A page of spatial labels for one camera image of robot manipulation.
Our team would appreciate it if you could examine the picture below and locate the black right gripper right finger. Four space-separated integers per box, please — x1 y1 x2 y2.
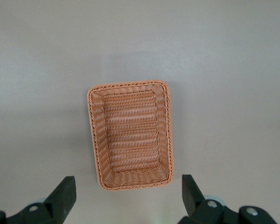
180 174 279 224

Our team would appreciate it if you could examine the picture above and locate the deep brown wicker basket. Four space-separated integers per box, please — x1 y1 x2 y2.
86 79 174 192

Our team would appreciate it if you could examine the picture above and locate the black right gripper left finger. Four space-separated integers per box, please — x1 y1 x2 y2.
0 175 77 224

